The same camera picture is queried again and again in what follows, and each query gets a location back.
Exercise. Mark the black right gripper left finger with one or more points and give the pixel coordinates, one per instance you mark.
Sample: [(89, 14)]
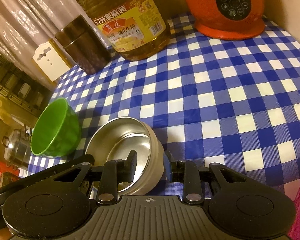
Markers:
[(113, 173)]

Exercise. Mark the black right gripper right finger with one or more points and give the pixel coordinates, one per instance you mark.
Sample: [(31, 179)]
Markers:
[(185, 172)]

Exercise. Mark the operator hand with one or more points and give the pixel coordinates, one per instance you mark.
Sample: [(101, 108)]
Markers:
[(5, 234)]

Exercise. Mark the green plastic bowl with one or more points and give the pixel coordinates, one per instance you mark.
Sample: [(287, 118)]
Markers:
[(57, 132)]

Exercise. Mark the blue white checkered tablecloth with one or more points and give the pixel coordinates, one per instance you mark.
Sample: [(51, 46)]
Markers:
[(232, 102)]

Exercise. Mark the steel pot with lid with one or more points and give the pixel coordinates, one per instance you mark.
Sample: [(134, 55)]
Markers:
[(17, 148)]

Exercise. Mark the dark brown tin canister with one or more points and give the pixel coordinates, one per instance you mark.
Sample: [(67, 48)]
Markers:
[(81, 42)]

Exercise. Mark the dark wooden shelf rack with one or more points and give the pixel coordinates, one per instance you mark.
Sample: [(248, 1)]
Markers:
[(18, 87)]

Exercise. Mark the large cooking oil bottle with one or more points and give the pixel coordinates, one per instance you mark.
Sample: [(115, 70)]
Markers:
[(135, 28)]

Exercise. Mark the red electric pressure cooker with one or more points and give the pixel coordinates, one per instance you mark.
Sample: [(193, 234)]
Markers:
[(228, 19)]

